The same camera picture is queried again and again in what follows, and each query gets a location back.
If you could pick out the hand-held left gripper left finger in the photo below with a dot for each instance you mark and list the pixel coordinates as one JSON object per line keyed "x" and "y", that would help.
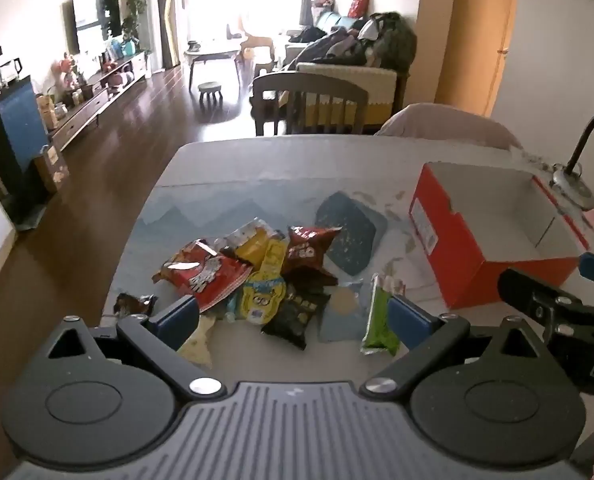
{"x": 177, "y": 321}

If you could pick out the desk lamp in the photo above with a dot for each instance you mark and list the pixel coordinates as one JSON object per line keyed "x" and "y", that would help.
{"x": 569, "y": 180}

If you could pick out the coffee table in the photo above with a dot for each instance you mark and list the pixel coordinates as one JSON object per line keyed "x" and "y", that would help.
{"x": 212, "y": 52}

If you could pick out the light blue snack packet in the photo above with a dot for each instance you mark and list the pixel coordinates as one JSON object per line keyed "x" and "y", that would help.
{"x": 342, "y": 315}

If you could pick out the red cushion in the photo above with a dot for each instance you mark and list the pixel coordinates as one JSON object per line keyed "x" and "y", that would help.
{"x": 359, "y": 5}

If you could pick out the yellow cartoon snack packet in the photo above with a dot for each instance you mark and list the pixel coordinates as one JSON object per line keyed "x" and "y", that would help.
{"x": 262, "y": 297}

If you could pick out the sofa with cream cover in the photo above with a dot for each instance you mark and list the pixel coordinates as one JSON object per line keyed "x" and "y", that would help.
{"x": 347, "y": 77}

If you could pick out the potted plant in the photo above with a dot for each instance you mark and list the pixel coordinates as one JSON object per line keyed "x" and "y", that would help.
{"x": 136, "y": 10}

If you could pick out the white printed snack packet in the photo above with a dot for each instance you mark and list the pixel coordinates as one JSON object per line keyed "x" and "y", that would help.
{"x": 244, "y": 232}

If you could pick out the black cabinet with blue panel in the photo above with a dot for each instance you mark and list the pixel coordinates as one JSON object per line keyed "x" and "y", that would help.
{"x": 19, "y": 125}

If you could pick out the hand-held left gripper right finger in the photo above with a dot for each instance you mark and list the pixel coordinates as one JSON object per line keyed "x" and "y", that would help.
{"x": 408, "y": 322}

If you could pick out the long wooden TV cabinet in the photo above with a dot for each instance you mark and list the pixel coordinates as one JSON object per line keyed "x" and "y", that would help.
{"x": 92, "y": 105}

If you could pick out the brown cardboard box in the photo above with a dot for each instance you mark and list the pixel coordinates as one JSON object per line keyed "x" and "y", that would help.
{"x": 52, "y": 167}

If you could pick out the small brown wrapper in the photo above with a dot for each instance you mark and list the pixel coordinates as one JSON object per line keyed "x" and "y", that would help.
{"x": 132, "y": 304}

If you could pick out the pile of clothes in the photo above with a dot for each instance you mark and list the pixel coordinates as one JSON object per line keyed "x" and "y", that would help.
{"x": 392, "y": 40}

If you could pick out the green snack packet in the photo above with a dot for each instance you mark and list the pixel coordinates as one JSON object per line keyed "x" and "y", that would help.
{"x": 377, "y": 330}

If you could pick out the light wooden chair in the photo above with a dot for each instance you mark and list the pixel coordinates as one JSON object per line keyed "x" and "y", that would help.
{"x": 254, "y": 42}

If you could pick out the large red snack bag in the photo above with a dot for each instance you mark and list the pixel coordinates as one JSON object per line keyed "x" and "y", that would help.
{"x": 202, "y": 272}

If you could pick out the dark red chip bag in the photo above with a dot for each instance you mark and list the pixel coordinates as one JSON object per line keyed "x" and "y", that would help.
{"x": 304, "y": 252}

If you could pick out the black snack packet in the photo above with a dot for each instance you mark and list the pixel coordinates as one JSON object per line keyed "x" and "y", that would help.
{"x": 292, "y": 317}

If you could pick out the small round stool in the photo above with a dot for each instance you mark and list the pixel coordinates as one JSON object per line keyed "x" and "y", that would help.
{"x": 209, "y": 89}

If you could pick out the red cardboard box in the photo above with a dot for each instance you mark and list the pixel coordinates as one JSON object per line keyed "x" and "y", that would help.
{"x": 469, "y": 270}

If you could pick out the pale yellow snack packet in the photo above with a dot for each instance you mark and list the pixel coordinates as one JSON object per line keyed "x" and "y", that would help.
{"x": 199, "y": 347}

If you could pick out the white floor air conditioner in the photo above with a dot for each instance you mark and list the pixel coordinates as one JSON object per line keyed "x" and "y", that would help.
{"x": 149, "y": 30}

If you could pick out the dark wooden dining chair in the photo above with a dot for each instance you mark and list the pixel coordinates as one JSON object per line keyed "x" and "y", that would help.
{"x": 307, "y": 85}

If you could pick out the television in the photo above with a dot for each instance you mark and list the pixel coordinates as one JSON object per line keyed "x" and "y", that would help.
{"x": 94, "y": 17}

